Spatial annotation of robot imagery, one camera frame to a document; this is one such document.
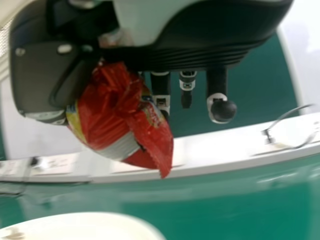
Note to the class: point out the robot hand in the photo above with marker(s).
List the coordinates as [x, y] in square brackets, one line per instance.
[200, 37]

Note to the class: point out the red biscuit packet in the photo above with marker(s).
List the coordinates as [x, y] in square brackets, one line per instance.
[105, 125]

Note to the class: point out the plate with brown leaf pattern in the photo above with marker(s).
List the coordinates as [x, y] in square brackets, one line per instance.
[87, 227]

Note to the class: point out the white socket strip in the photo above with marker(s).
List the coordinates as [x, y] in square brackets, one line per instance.
[55, 166]
[290, 137]

